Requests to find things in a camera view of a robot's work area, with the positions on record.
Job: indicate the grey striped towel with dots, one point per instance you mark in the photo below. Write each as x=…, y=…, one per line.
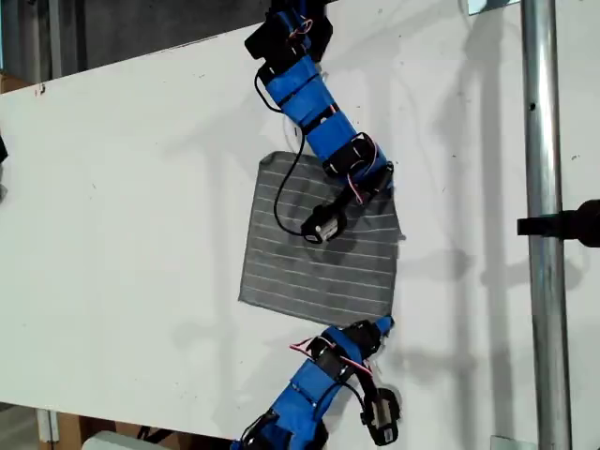
x=319, y=276

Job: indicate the brown cardboard box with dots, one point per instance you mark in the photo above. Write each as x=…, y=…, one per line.
x=154, y=431

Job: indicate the white foam block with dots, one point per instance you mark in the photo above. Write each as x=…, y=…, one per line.
x=117, y=440

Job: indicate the dark object at table side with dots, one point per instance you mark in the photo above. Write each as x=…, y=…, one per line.
x=2, y=154

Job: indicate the black camera stalk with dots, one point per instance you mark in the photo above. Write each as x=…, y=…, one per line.
x=344, y=201
x=368, y=379

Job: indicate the black camera box white label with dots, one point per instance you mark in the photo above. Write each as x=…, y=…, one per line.
x=323, y=225

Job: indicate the steel post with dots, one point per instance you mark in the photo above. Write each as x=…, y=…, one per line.
x=544, y=281

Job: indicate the black post clamp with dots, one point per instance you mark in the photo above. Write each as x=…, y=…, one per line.
x=562, y=225

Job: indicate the white table bracket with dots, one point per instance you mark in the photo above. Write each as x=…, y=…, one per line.
x=47, y=424

